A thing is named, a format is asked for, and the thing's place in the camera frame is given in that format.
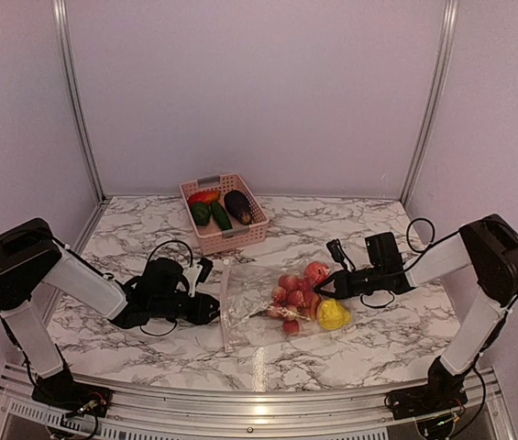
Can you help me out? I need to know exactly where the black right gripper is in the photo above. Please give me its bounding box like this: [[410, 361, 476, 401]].
[[314, 265, 384, 301]]

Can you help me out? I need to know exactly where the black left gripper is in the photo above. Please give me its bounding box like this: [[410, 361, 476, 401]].
[[150, 291, 226, 325]]

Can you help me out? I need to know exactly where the red fake pomegranate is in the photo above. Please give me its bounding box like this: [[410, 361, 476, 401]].
[[303, 261, 330, 286]]

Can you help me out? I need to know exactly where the yellow fake bell pepper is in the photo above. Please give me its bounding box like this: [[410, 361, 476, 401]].
[[316, 299, 351, 331]]

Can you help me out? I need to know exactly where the red fake lychee bunch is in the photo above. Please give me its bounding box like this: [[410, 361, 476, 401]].
[[257, 273, 321, 336]]

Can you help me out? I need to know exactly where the clear zip top bag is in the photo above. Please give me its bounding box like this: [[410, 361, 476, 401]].
[[219, 260, 353, 352]]

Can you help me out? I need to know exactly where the green fake cucumber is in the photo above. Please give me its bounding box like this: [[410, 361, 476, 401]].
[[210, 201, 233, 231]]

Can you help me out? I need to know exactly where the green fake avocado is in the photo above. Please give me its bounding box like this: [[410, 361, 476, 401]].
[[190, 202, 212, 227]]

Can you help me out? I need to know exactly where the purple fake eggplant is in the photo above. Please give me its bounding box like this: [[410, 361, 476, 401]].
[[224, 190, 253, 226]]

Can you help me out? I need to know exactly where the red orange fake mango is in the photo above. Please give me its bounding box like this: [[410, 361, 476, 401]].
[[187, 190, 221, 205]]

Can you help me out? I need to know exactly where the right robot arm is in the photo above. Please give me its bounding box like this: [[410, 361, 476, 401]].
[[314, 214, 518, 411]]

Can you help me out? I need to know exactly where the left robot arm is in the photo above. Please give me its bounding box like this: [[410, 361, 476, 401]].
[[0, 218, 220, 408]]

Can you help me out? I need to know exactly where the pink plastic basket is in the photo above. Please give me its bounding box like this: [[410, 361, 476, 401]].
[[180, 173, 269, 256]]

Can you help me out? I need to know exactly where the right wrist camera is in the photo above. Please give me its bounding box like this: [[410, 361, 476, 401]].
[[326, 238, 347, 265]]

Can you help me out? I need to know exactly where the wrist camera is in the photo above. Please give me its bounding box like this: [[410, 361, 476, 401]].
[[326, 238, 347, 265], [183, 258, 214, 297]]

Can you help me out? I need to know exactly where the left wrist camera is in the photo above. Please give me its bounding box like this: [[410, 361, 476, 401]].
[[183, 258, 214, 297]]

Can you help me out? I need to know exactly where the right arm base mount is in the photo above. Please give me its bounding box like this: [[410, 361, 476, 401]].
[[384, 384, 468, 420]]

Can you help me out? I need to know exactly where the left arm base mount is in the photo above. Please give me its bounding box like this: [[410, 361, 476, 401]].
[[31, 383, 113, 418]]

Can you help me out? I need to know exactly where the front aluminium rail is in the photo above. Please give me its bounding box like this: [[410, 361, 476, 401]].
[[0, 373, 516, 440]]

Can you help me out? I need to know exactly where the right aluminium frame post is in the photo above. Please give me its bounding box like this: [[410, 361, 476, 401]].
[[400, 0, 459, 206]]

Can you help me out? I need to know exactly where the aluminium frame post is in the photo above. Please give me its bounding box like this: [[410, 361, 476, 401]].
[[51, 0, 106, 203], [400, 0, 459, 206]]

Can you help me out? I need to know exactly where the left aluminium frame post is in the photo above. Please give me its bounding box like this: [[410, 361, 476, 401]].
[[51, 0, 106, 203]]

